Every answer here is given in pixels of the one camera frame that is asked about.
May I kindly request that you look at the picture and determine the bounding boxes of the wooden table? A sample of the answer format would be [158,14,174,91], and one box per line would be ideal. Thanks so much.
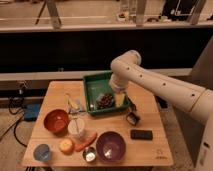
[22,81,173,168]

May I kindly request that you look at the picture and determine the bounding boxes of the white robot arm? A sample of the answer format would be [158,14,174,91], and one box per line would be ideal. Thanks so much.
[109,50,213,171]

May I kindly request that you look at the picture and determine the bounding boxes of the yellow orange fruit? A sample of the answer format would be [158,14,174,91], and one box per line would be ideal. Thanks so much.
[59,138,74,154]

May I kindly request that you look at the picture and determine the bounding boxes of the green plastic tray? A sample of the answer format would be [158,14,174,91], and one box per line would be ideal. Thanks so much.
[83,72,129,116]

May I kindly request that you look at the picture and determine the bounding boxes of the black binder clip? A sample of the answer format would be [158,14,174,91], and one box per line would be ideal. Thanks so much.
[126,112,140,126]

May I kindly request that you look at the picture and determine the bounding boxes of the clear plastic cup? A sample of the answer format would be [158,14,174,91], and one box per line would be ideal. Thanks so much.
[68,118,85,138]

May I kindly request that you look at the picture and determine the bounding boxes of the small metal cup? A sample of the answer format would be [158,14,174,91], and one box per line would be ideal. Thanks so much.
[83,147,96,162]

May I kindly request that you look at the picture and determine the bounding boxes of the blue cup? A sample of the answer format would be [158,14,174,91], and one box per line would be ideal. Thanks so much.
[33,144,51,162]

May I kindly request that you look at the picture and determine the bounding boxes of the red bowl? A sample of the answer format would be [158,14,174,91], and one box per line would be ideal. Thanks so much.
[44,109,69,134]

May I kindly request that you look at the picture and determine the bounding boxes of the purple bowl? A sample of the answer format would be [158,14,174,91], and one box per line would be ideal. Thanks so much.
[96,131,126,163]

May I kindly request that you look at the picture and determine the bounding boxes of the clear plastic bag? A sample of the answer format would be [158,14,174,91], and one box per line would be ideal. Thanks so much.
[66,93,86,115]

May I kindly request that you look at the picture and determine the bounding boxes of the orange carrot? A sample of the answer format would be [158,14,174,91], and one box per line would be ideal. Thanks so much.
[74,133,97,152]

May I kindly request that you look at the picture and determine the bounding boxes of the black floor cables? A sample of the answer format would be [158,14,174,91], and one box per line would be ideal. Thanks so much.
[0,83,29,148]

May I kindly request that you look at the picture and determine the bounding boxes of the dark purple grape bunch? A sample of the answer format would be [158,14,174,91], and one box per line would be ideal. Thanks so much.
[96,93,114,109]

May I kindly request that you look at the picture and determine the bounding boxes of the blue box on floor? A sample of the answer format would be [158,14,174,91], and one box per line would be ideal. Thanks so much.
[24,103,41,121]

